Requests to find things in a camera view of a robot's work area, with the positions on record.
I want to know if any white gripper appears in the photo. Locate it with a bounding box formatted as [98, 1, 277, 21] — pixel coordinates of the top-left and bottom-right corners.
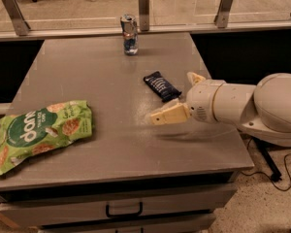
[149, 72, 225, 125]

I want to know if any dark blue rxbar wrapper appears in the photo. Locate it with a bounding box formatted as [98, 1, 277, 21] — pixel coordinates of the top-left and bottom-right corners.
[144, 71, 181, 102]

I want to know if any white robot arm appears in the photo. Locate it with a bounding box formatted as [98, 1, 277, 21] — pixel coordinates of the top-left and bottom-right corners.
[147, 72, 291, 147]

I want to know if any green rice chip bag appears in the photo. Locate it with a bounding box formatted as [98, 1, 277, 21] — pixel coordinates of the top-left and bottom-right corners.
[0, 100, 93, 176]

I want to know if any silver blue drink can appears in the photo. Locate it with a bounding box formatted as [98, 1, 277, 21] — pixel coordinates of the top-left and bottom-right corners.
[120, 14, 139, 55]

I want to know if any black metal stand leg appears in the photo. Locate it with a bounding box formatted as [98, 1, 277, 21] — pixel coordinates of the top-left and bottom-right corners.
[253, 138, 281, 182]

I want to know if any grey lower drawer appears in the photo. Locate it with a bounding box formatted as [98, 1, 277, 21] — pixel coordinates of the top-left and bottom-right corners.
[38, 214, 215, 233]

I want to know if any grey drawer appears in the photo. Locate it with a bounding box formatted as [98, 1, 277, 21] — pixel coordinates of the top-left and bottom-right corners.
[0, 183, 236, 227]
[38, 214, 215, 233]

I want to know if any grey upper drawer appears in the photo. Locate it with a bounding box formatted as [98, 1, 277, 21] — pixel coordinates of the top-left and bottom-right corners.
[0, 183, 236, 227]

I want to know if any right metal glass bracket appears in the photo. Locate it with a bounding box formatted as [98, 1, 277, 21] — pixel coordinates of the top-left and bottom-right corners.
[214, 0, 234, 28]

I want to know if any metal glass bracket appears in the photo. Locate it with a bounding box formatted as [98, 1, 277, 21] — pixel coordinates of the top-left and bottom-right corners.
[138, 0, 149, 31]
[1, 0, 30, 36]
[214, 0, 234, 28]

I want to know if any middle metal glass bracket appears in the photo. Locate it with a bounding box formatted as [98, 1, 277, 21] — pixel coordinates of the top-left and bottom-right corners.
[138, 0, 149, 31]

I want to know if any black floor cable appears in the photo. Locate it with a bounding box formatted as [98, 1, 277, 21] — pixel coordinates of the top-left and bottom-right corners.
[241, 136, 291, 193]

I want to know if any black drawer handle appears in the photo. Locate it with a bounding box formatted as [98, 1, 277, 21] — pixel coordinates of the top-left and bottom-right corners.
[105, 202, 144, 218]

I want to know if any left metal glass bracket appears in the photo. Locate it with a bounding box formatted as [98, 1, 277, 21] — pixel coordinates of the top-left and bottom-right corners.
[1, 0, 30, 36]

